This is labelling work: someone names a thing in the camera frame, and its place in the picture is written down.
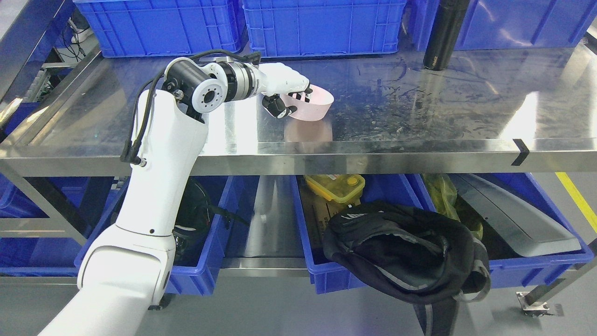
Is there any blue bin lower right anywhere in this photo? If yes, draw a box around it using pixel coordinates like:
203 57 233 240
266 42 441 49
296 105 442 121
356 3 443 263
406 173 595 290

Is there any grey plastic panel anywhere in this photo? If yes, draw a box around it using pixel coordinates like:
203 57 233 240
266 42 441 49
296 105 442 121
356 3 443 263
450 174 581 258

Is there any blue bin lower left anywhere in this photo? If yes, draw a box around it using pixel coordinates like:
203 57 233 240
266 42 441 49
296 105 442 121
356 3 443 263
74 176 244 296

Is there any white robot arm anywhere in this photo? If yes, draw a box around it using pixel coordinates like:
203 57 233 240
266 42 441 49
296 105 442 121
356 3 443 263
40 49 268 336

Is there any blue crate top right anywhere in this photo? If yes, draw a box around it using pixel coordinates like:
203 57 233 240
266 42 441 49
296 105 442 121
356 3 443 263
408 0 597 52

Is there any blue bin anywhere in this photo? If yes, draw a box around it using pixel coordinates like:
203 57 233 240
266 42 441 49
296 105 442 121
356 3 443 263
74 176 244 296
406 173 595 290
289 174 435 294

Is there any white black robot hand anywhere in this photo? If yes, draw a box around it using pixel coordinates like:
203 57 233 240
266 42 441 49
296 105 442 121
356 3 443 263
254 63 312 119

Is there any green plastic bag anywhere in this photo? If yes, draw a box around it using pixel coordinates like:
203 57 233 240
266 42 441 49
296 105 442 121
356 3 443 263
422 174 485 240

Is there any steel shelf frame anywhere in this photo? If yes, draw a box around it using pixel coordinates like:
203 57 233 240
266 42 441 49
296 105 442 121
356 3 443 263
0 44 597 318

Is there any blue crate top left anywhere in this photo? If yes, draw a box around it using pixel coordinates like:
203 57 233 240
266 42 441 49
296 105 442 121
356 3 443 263
75 0 248 58

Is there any blue crate top middle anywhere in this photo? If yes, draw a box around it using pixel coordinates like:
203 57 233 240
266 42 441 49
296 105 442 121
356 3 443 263
242 0 407 59

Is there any pink plastic bowl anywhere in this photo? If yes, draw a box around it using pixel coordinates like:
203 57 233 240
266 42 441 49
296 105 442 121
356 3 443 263
282 84 334 121

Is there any black thermos bottle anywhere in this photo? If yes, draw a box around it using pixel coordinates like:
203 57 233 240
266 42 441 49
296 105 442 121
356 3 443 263
423 0 470 71

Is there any yellow lunch box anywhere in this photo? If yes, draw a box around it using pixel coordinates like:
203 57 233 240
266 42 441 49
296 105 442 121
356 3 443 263
304 174 366 204

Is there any blue bin lower middle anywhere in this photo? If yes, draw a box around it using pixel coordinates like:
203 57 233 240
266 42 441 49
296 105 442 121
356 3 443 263
289 174 435 294

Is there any blue crate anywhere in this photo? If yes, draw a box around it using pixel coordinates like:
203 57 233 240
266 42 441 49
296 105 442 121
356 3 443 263
242 0 407 59
75 0 248 58
408 0 597 52

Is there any black backpack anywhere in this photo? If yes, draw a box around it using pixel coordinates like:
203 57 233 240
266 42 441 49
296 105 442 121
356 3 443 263
322 200 491 336

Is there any black helmet with visor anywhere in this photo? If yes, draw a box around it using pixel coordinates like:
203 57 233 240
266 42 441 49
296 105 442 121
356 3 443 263
173 178 215 266

